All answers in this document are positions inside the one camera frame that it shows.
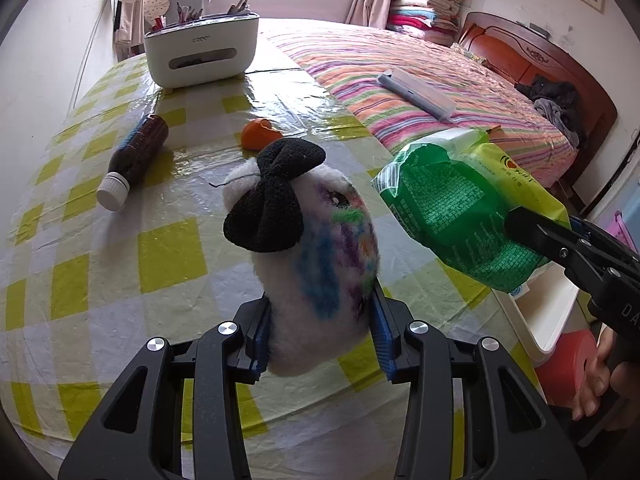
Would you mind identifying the left pink curtain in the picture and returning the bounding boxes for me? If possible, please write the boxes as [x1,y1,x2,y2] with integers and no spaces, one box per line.
[113,0,144,61]

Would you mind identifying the yellow checkered plastic tablecloth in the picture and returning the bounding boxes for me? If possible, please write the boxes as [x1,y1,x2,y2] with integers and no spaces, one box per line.
[1,20,532,474]

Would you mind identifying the dark clothes on bed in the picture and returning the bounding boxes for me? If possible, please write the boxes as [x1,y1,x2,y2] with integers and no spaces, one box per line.
[514,74,586,148]

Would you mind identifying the white desk organizer box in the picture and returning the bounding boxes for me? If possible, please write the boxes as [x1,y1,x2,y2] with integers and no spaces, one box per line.
[143,11,259,89]

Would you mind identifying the cream plastic trash bin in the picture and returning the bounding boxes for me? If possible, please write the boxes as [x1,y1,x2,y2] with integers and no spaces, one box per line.
[492,262,579,366]

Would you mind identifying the red plastic stool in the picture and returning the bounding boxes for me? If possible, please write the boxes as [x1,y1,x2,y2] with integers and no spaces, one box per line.
[536,330,597,408]

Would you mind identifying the white plush toy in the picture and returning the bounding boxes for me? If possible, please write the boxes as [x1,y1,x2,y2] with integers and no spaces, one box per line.
[219,138,380,377]

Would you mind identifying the brown bottle white cap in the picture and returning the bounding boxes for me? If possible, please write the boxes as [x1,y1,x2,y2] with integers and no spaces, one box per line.
[96,114,169,211]

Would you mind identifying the striped colourful bed cover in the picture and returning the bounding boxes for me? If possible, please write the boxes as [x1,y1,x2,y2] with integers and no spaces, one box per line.
[264,20,577,188]

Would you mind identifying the orange peel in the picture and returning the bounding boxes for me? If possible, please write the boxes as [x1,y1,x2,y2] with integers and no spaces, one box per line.
[240,118,282,152]

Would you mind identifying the stack of folded quilts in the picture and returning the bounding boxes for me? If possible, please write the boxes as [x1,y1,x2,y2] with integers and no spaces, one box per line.
[386,0,464,47]

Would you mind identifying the red wooden headboard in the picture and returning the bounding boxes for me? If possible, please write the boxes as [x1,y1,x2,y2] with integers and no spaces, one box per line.
[456,11,620,181]

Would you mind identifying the right hand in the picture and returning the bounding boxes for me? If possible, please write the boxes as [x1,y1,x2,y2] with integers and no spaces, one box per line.
[572,325,640,431]

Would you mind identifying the blue grey lint roller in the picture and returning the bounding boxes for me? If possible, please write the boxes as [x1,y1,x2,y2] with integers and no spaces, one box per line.
[378,68,457,120]

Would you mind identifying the green plastic snack bag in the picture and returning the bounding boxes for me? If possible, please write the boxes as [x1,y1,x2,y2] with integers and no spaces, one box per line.
[372,128,570,292]

